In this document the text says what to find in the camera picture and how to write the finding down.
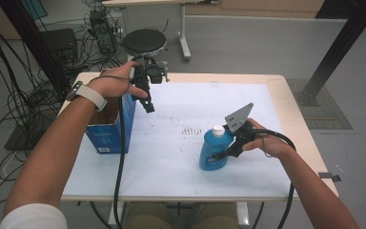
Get black floor tape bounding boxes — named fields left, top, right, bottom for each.
left=317, top=172, right=342, bottom=183

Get wristwatch with beige band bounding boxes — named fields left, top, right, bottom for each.
left=65, top=80, right=108, bottom=113

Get light wooden cabinet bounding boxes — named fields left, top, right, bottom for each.
left=185, top=0, right=327, bottom=19

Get thin black cable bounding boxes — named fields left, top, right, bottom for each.
left=255, top=201, right=267, bottom=229
left=90, top=201, right=115, bottom=229

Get round black stool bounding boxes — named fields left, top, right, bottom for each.
left=122, top=28, right=168, bottom=57

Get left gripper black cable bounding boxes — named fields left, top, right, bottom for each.
left=112, top=95, right=128, bottom=229

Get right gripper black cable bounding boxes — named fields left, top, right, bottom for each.
left=255, top=128, right=298, bottom=229

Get teal board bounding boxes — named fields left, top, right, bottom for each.
left=19, top=0, right=49, bottom=21

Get black metal frame post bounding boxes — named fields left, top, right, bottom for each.
left=0, top=0, right=68, bottom=94
left=295, top=0, right=366, bottom=108

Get blue dish soap bottle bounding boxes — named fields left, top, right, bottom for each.
left=198, top=124, right=236, bottom=172

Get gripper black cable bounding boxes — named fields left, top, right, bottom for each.
left=255, top=128, right=298, bottom=229
left=112, top=95, right=128, bottom=229

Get person's white left sleeve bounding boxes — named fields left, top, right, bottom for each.
left=0, top=203, right=69, bottom=229

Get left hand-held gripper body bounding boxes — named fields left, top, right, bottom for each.
left=129, top=54, right=170, bottom=96

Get person's right hand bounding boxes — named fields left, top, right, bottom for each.
left=241, top=117, right=296, bottom=160

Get white background table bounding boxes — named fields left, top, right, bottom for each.
left=101, top=0, right=218, bottom=62

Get black floor mat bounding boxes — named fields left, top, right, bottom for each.
left=4, top=104, right=66, bottom=152

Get black equipment box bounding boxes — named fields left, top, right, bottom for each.
left=39, top=28, right=79, bottom=66

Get person's khaki pants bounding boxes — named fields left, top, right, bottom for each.
left=123, top=202, right=237, bottom=229

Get blue cardboard box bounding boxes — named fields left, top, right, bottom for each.
left=85, top=94, right=137, bottom=155

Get white table mat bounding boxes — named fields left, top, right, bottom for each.
left=61, top=81, right=296, bottom=198

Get black computer tower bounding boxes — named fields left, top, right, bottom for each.
left=89, top=9, right=117, bottom=53

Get person's left hand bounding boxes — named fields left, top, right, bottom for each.
left=87, top=60, right=150, bottom=99

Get white table leg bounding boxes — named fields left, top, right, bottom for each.
left=234, top=201, right=251, bottom=229
left=107, top=201, right=127, bottom=229

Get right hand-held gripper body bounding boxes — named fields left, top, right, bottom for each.
left=224, top=102, right=265, bottom=152

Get bundle of black floor cables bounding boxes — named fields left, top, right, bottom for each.
left=0, top=6, right=77, bottom=204

